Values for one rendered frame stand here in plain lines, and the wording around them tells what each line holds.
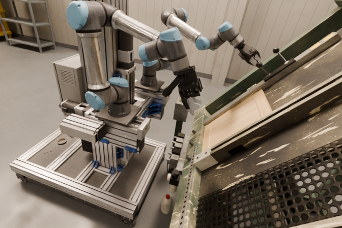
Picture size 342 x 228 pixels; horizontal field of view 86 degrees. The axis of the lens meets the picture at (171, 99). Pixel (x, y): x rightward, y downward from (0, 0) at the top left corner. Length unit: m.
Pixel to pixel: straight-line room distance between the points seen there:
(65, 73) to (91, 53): 0.57
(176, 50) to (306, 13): 4.09
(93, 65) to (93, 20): 0.21
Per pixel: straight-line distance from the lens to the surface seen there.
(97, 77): 1.03
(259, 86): 1.33
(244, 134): 0.98
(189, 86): 0.72
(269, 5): 4.50
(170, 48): 0.69
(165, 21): 1.35
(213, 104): 1.64
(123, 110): 1.21
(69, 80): 1.54
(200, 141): 1.30
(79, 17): 0.95
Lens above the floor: 1.75
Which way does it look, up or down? 30 degrees down
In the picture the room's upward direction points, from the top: 7 degrees clockwise
